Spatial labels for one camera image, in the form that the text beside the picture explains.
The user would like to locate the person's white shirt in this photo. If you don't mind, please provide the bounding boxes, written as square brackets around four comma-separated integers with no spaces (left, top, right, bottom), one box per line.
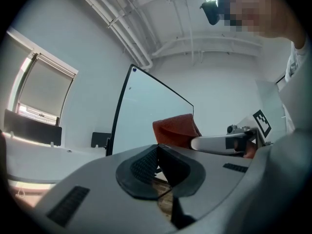
[277,38,312,137]

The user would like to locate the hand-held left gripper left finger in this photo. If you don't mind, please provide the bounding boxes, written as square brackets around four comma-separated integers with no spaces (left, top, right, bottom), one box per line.
[31,144,177,234]

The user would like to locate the wide black desk divider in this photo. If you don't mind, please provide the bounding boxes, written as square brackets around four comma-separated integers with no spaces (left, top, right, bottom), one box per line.
[3,108,63,147]

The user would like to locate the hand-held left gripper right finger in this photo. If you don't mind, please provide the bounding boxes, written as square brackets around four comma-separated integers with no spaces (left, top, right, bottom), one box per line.
[157,144,254,230]

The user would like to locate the white desk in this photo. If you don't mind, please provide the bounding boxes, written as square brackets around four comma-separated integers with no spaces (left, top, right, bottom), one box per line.
[4,134,108,184]

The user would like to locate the grey roller window blind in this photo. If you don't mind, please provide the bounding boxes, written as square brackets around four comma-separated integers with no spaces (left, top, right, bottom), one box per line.
[18,52,78,118]

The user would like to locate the white door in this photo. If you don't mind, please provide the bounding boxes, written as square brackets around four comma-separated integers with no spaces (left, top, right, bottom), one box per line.
[254,78,288,134]

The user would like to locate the person's head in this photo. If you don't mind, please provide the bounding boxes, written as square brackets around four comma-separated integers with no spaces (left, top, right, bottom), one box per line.
[216,0,308,50]

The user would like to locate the black framed whiteboard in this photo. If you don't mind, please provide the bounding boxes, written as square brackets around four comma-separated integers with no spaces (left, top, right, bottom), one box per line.
[106,63,195,157]

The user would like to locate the orange cloth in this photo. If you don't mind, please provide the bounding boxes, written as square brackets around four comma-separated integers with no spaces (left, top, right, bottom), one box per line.
[152,113,203,149]

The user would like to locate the black head camera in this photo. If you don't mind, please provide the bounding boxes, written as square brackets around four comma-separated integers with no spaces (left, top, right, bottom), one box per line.
[199,0,222,26]

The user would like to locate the small black desk divider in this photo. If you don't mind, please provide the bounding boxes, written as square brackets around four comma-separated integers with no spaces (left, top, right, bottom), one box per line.
[91,132,113,149]

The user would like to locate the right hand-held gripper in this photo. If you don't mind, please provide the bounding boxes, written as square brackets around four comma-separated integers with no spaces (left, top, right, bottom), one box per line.
[191,109,273,156]

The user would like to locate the white ceiling pipes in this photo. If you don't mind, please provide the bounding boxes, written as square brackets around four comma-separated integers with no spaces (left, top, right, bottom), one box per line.
[70,0,264,70]

